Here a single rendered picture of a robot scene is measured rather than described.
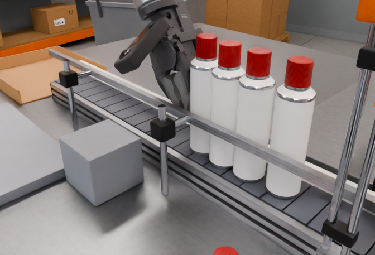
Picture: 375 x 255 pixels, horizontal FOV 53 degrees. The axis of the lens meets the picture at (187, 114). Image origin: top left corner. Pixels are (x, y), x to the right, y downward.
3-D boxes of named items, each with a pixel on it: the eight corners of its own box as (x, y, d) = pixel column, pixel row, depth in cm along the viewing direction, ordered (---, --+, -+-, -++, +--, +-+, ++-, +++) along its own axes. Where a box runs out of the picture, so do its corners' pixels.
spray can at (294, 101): (306, 188, 56) (330, 59, 47) (287, 205, 53) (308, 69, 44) (277, 174, 60) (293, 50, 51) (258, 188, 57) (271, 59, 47)
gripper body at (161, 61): (213, 57, 68) (190, -6, 67) (178, 68, 62) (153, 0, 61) (187, 68, 74) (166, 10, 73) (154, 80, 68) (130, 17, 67)
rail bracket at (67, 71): (102, 124, 85) (94, 55, 78) (73, 135, 81) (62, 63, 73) (95, 120, 87) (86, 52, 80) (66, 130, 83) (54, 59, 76)
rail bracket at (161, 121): (195, 182, 66) (196, 97, 59) (164, 201, 62) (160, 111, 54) (182, 174, 68) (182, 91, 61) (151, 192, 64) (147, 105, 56)
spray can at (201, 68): (224, 148, 67) (230, 35, 58) (204, 159, 64) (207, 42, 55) (203, 137, 70) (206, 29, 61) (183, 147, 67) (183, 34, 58)
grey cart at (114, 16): (143, 73, 351) (137, -36, 308) (207, 81, 333) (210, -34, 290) (93, 113, 276) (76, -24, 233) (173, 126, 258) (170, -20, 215)
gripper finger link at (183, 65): (200, 88, 64) (182, 39, 63) (193, 91, 63) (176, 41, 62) (183, 94, 67) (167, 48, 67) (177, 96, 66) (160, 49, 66)
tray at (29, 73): (107, 79, 111) (106, 66, 109) (20, 105, 95) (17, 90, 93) (59, 56, 130) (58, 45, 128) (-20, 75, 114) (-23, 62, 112)
